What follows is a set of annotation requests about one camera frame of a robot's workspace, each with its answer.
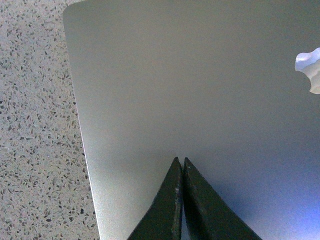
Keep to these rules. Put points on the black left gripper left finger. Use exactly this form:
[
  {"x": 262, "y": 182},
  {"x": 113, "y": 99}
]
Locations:
[{"x": 163, "y": 220}]

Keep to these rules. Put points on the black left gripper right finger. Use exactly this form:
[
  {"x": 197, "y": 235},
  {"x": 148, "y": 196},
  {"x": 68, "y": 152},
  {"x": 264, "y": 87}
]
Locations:
[{"x": 208, "y": 217}]

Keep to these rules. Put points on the grey laptop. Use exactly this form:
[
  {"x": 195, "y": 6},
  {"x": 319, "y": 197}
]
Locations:
[{"x": 209, "y": 80}]

